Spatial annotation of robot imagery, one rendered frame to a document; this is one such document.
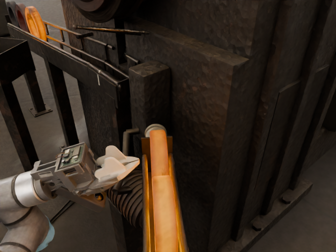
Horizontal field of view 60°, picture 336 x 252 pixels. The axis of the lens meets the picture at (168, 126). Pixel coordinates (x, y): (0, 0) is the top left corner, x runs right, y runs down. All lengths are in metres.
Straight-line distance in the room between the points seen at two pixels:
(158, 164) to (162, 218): 0.14
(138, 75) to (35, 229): 0.45
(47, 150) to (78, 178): 1.27
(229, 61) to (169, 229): 0.41
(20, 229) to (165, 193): 0.39
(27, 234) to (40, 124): 1.47
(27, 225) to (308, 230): 1.17
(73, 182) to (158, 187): 0.22
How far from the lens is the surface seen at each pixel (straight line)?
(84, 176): 0.62
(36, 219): 0.76
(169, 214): 0.44
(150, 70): 0.81
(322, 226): 1.56
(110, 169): 0.61
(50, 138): 1.99
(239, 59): 0.71
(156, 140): 0.58
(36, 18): 1.61
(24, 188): 0.67
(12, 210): 0.72
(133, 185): 0.83
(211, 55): 0.72
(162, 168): 0.56
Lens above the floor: 1.14
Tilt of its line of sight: 36 degrees down
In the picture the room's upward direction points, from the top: straight up
